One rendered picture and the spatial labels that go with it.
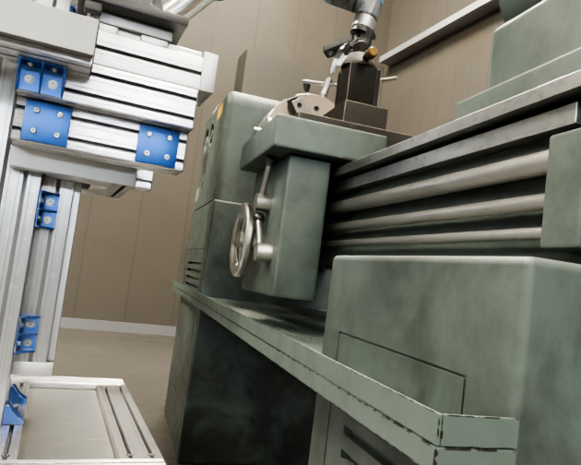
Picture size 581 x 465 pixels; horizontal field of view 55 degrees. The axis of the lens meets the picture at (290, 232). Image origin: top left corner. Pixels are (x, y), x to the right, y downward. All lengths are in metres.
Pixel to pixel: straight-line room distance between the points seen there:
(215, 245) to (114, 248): 3.06
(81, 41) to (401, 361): 0.84
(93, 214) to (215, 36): 1.93
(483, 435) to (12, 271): 1.16
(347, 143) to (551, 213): 0.56
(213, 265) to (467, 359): 1.44
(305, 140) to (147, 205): 3.98
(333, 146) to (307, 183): 0.08
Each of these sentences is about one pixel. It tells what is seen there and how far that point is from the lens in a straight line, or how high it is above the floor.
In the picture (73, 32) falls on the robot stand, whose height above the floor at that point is 1.04.
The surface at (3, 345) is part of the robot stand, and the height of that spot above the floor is 0.41.
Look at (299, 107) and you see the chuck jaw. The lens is 1.79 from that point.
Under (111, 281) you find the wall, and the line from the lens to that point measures 4.89.
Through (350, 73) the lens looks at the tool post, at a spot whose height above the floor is 1.09.
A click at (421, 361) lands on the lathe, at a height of 0.58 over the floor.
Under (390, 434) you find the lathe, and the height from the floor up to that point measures 0.53.
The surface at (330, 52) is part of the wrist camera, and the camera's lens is 1.99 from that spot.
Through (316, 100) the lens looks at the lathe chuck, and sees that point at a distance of 1.86.
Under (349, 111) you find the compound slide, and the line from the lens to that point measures 1.19.
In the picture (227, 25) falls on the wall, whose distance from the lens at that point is 5.45.
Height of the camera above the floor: 0.64
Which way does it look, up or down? 4 degrees up
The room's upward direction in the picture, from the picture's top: 7 degrees clockwise
